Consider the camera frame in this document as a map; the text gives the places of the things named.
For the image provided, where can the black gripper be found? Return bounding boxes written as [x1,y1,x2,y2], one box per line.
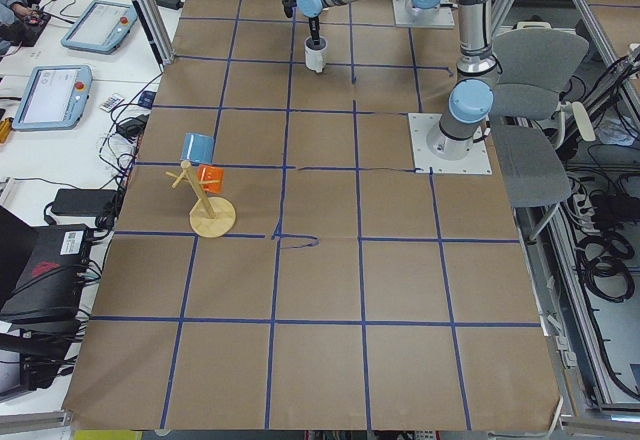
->
[305,16,323,45]

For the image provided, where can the white ceramic mug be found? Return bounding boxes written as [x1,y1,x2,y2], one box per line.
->
[304,36,328,73]

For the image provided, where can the blue cup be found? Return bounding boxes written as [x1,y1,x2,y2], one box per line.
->
[180,132,215,164]

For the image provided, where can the orange cup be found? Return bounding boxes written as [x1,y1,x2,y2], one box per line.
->
[196,164,224,194]

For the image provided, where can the wooden cup stand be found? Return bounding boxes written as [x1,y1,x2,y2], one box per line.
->
[167,160,236,238]

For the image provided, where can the black power brick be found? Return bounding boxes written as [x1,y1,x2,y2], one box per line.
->
[155,0,184,10]

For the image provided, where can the teach pendant far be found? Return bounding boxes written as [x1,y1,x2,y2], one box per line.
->
[61,0,138,54]

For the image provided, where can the teach pendant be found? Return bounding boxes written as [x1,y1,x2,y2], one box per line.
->
[12,65,93,131]
[61,0,138,54]

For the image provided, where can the grey office chair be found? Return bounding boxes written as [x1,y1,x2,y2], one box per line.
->
[487,20,604,244]

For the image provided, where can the teach pendant near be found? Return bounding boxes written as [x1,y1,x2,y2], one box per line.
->
[12,65,93,131]

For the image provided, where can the black power adapter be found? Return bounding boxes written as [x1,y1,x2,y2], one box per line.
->
[43,189,119,225]

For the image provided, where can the black computer box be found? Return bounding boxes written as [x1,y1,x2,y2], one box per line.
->
[1,208,99,325]

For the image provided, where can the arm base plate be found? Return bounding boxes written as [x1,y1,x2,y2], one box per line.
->
[392,0,457,29]
[408,113,492,175]

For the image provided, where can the aluminium frame post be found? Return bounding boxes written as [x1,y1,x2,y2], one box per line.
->
[131,0,175,67]

